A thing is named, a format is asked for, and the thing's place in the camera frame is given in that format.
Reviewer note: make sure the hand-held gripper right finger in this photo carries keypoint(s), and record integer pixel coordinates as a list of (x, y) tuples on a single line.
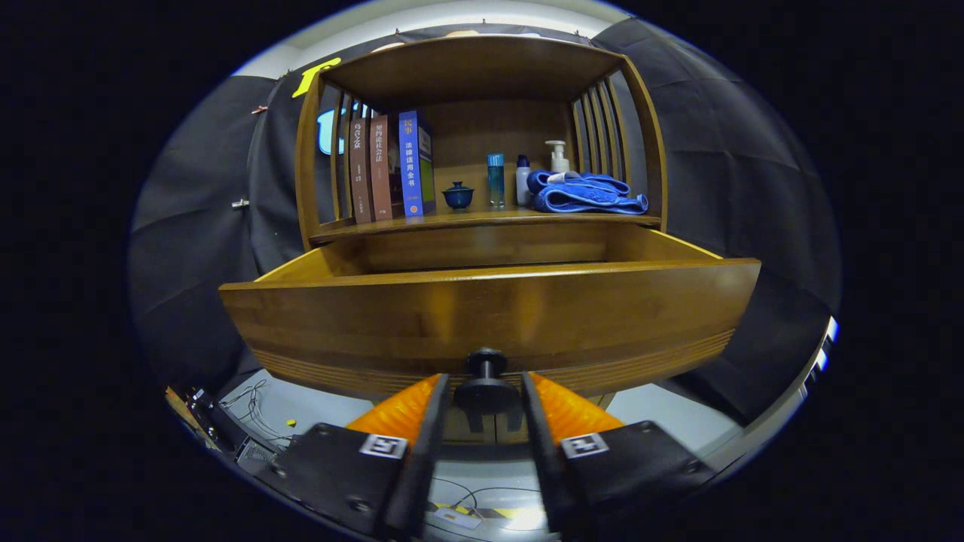
[(553, 482)]

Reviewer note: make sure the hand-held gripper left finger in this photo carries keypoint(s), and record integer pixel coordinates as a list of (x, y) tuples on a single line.
[(410, 482)]

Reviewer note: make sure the wooden drawer with black knob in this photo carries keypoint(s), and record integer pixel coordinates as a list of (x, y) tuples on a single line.
[(489, 316)]

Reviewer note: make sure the wooden cabinet door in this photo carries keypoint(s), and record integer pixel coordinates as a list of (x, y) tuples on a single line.
[(459, 429), (518, 429)]

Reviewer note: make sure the wooden countertop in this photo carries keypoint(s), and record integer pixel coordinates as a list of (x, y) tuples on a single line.
[(482, 217)]

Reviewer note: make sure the wooden cabinet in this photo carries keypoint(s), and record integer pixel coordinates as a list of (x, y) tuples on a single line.
[(482, 68)]

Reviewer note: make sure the black device box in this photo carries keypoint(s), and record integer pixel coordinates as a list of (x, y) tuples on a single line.
[(226, 433)]

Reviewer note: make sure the folded blue towel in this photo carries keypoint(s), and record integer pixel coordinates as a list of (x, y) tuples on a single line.
[(587, 197)]

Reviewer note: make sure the blue lidded teacup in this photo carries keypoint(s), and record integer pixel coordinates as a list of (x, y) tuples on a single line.
[(458, 197)]

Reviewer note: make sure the white bottle with blue cap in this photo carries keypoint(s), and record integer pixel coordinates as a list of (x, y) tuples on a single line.
[(523, 187)]

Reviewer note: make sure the teal glass bottle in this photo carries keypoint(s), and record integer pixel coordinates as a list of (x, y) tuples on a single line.
[(495, 184)]

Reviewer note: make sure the dark brown book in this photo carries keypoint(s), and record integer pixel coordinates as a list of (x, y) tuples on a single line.
[(360, 173)]

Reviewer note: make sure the reddish brown book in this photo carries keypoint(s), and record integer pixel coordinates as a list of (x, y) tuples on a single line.
[(380, 169)]

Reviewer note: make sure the blue book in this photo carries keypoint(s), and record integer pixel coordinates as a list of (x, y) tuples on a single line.
[(410, 165)]

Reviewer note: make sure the white pump bottle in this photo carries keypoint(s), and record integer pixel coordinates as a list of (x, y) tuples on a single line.
[(559, 162)]

